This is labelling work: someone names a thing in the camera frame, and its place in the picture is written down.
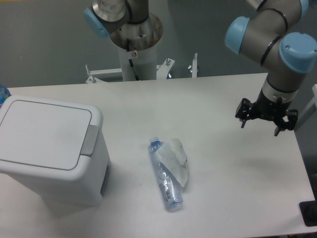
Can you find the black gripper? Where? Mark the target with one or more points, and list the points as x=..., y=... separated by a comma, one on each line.
x=271, y=108

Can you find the white push-lid trash can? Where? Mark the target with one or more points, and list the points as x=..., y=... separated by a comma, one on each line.
x=54, y=148

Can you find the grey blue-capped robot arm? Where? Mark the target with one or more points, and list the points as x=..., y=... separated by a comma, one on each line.
x=287, y=56

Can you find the black device at table edge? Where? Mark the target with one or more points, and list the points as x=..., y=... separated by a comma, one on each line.
x=309, y=212

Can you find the clear plastic water bottle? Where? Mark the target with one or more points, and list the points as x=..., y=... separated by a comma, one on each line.
x=167, y=183

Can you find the blue globe object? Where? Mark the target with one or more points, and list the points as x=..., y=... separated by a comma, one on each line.
x=4, y=94

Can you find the white frame leg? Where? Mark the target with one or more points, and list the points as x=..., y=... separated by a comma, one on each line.
x=308, y=110

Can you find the white clamp post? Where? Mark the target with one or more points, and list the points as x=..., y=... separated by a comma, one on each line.
x=193, y=68

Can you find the white metal base bracket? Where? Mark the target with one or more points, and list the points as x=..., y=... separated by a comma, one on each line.
x=94, y=76

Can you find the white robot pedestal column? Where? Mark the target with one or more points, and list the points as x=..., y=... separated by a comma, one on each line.
x=137, y=48

